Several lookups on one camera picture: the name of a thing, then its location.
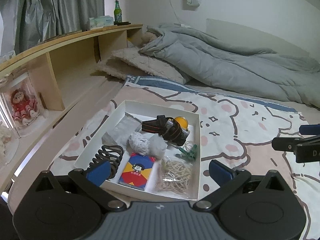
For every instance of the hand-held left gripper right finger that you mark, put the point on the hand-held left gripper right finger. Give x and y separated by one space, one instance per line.
220 172

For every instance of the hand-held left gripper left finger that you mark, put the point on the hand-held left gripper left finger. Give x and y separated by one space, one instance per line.
100 174

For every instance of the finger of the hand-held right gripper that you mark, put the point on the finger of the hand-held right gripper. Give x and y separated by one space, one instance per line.
310 130
285 144

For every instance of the green clothespin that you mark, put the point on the green clothespin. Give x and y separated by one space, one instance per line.
182 154
193 152

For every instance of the red and blue card box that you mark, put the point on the red and blue card box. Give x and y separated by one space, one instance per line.
136 172

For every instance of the beige rubber band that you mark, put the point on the beige rubber band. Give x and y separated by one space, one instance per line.
187 143

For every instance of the clear bag of rubber bands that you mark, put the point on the clear bag of rubber bands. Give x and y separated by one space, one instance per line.
175 175

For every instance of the grey foil packet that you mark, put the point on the grey foil packet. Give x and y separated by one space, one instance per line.
120 133

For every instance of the white lace ball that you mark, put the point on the white lace ball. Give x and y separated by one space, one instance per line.
138 142

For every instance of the white plastic wad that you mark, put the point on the white plastic wad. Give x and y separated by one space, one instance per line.
158 146

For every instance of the white cardboard box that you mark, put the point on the white cardboard box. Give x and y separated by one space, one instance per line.
152 112

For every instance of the cartoon bear printed blanket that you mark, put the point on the cartoon bear printed blanket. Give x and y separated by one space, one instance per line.
237 130

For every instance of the beige bed sheet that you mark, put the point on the beige bed sheet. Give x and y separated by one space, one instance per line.
225 93

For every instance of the doll in clear case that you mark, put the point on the doll in clear case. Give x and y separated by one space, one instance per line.
37 100

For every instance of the grey duvet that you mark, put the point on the grey duvet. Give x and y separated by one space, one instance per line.
225 67

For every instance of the white fluffy ornament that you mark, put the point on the white fluffy ornament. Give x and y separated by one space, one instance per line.
5 140

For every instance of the red dress doll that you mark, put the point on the red dress doll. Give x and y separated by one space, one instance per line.
22 105

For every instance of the beige headboard panel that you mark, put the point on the beige headboard panel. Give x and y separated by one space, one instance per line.
250 37

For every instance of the wooden bedside shelf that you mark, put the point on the wooden bedside shelf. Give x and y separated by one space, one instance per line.
75 62

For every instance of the beige fluffy pillow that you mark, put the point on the beige fluffy pillow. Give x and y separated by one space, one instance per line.
140 62

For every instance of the beige plush toy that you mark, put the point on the beige plush toy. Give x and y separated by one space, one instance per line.
149 37

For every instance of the white power adapter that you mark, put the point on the white power adapter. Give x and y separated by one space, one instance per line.
185 25

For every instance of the light green tissue box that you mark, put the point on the light green tissue box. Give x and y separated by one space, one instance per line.
101 22

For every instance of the black tray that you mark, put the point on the black tray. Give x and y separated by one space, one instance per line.
123 23

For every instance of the green glass bottle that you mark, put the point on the green glass bottle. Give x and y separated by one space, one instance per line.
118 13

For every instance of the grey curtain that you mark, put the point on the grey curtain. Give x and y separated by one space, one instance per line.
50 12

